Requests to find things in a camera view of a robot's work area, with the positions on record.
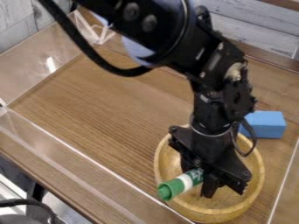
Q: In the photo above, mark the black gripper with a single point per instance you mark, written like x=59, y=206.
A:
x=213, y=152

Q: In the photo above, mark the green Expo marker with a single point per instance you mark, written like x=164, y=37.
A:
x=180, y=184

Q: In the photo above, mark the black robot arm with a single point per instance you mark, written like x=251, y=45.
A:
x=169, y=34

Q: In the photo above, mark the brown wooden bowl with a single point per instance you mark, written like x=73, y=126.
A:
x=227, y=204

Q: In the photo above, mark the blue foam block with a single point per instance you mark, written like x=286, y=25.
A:
x=267, y=123

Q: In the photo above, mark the clear acrylic barrier wall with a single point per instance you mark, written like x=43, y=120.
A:
x=100, y=194

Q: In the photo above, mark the clear acrylic corner bracket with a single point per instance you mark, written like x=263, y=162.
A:
x=96, y=34

